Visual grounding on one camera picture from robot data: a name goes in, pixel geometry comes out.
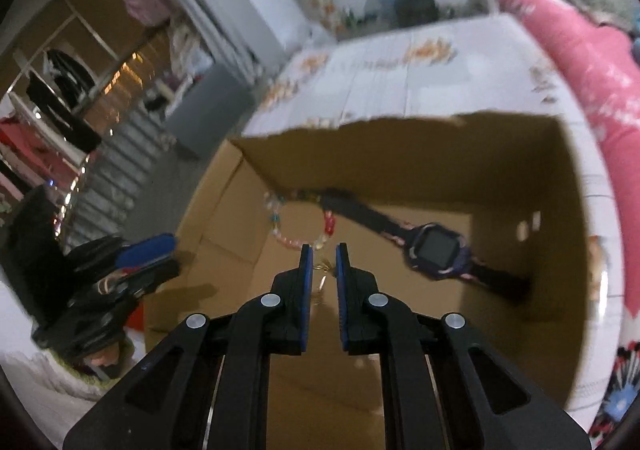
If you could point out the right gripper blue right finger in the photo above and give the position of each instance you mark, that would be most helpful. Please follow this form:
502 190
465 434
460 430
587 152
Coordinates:
417 379

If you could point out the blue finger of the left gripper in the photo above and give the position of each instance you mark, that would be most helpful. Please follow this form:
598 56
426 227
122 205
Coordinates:
137 282
146 251

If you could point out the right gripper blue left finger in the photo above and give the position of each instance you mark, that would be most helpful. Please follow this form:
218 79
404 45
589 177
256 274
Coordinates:
238 350

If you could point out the gold butterfly pendant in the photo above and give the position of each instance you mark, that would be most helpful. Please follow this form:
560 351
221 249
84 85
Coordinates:
323 270

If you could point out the black purple smartwatch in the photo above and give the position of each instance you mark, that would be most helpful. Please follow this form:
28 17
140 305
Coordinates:
432 249

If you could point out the grey storage box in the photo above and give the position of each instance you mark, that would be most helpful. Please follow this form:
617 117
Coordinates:
208 111

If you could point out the brown cardboard box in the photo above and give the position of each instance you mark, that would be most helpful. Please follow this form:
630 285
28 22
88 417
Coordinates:
506 182

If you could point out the wooden wardrobe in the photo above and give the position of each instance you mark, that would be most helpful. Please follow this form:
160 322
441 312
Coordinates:
71 103

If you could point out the pink hanging bag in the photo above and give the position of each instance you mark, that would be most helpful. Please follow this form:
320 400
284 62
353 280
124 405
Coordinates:
150 13

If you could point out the white floral bed sheet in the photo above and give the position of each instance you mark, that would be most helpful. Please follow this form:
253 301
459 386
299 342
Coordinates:
449 70

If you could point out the pink floral blanket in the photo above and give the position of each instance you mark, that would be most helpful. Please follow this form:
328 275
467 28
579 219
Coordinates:
597 63

